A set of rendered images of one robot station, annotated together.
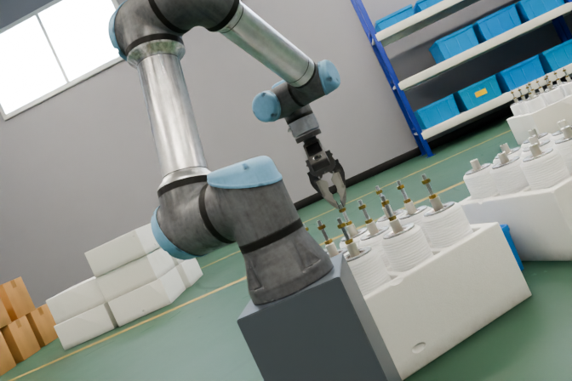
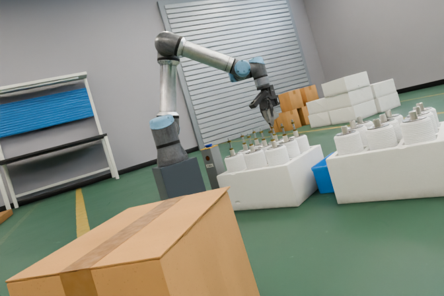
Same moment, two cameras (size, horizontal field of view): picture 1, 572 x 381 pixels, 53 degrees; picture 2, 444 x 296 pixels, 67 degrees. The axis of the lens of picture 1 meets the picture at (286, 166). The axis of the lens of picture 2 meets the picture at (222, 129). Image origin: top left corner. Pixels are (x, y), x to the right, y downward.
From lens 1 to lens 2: 146 cm
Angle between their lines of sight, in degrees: 58
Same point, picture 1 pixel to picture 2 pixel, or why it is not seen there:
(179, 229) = not seen: hidden behind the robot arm
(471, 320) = (263, 203)
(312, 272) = (163, 163)
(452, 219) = (269, 155)
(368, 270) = (228, 164)
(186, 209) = not seen: hidden behind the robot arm
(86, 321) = (320, 117)
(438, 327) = (247, 199)
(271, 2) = not seen: outside the picture
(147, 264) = (347, 96)
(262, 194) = (154, 132)
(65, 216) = (367, 47)
